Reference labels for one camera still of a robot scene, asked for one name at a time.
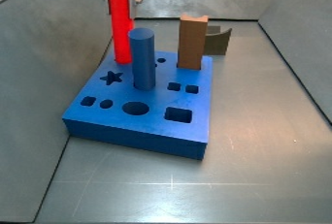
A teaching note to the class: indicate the red hexagon peg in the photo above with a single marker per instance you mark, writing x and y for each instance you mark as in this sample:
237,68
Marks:
122,25

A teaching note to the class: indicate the blue foam shape board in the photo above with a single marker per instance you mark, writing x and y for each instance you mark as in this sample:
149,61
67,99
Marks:
163,120

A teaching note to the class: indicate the blue cylinder peg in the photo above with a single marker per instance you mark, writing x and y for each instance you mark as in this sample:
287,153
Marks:
143,61

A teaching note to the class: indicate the brown notched block peg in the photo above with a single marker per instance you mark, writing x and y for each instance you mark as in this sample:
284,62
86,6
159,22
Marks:
191,41

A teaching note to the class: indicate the dark grey curved bracket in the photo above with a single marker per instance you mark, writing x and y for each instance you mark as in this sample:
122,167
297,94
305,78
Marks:
216,41

